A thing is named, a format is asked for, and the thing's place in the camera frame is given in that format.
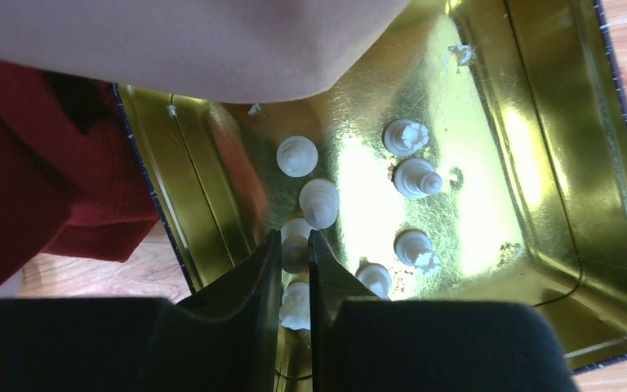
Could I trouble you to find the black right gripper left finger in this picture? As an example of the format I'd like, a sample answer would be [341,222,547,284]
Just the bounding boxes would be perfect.
[0,230,282,391]

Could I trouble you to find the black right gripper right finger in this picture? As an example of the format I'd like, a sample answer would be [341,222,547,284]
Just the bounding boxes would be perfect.
[308,230,576,391]

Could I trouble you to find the white chess piece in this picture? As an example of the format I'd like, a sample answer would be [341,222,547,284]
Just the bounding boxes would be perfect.
[356,264,393,301]
[276,136,318,178]
[281,218,313,274]
[299,179,340,229]

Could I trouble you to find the white chess knight in tray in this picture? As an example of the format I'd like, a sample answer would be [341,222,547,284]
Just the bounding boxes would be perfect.
[279,282,311,331]

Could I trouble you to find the white chess queen in tray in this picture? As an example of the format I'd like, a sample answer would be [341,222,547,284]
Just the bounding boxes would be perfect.
[394,230,442,277]

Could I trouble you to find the white chess bishop in tray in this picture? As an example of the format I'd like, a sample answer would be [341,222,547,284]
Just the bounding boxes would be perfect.
[392,158,442,200]

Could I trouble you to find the white chess piece in tray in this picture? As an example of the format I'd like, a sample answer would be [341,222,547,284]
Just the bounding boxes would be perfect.
[276,136,318,178]

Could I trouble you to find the white chess rook in tray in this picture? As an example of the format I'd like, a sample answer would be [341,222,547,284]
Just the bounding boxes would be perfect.
[383,119,429,157]

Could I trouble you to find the yellow transparent tray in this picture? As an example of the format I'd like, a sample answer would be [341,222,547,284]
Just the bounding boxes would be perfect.
[114,1,627,371]

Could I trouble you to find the red hanging shirt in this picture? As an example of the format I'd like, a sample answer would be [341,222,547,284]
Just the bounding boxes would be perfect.
[0,60,159,286]

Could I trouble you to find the pink hanging garment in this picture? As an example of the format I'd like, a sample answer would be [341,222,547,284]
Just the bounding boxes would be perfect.
[0,1,407,104]

